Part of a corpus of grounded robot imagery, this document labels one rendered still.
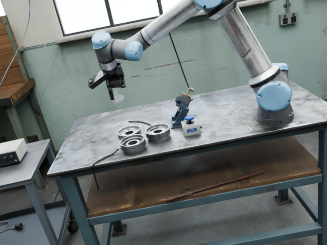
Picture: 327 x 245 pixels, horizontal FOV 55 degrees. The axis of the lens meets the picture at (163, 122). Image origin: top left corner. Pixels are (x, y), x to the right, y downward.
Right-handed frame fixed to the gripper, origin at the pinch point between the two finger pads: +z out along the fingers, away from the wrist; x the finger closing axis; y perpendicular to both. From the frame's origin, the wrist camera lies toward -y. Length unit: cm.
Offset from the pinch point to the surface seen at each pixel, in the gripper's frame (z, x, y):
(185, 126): -5.3, -28.1, 28.9
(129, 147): -7.3, -34.4, 5.5
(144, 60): 81, 113, 19
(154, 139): -2.8, -29.9, 15.6
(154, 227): 90, -34, 5
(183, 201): 19, -50, 23
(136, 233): 90, -35, -6
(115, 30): 50, 121, -1
